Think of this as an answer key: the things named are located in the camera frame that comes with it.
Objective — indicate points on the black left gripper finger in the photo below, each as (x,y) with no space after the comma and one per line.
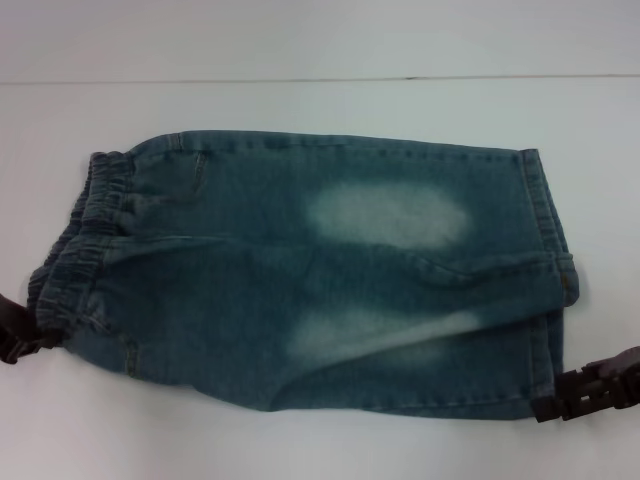
(20,345)
(12,312)

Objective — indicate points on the blue denim shorts with print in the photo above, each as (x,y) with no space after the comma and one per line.
(300,275)

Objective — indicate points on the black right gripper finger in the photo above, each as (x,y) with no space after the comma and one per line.
(600,380)
(575,410)

